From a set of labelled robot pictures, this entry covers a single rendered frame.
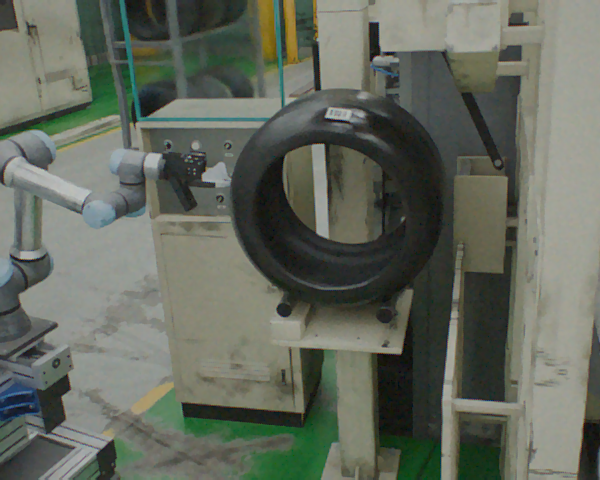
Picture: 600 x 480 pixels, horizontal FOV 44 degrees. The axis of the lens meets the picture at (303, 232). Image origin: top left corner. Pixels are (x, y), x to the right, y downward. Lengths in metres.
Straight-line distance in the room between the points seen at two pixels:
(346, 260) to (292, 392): 0.90
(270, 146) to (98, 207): 0.51
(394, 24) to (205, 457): 2.00
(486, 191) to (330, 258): 0.50
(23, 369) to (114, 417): 0.90
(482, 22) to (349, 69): 0.83
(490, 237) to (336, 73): 0.65
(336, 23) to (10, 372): 1.48
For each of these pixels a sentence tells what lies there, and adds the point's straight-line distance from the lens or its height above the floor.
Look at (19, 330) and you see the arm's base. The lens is 2.57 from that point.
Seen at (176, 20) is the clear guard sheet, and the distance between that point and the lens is 2.64.
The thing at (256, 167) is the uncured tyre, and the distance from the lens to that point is 1.93.
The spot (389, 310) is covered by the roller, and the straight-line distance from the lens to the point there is 2.02.
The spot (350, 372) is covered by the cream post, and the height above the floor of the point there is 0.47.
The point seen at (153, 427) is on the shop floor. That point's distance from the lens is 3.25.
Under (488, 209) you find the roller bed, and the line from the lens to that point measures 2.20.
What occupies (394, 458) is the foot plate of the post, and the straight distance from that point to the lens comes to 2.95.
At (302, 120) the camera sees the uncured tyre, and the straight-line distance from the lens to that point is 1.88.
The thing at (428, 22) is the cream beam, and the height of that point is 1.69.
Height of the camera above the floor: 1.88
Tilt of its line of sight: 22 degrees down
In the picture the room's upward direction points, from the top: 4 degrees counter-clockwise
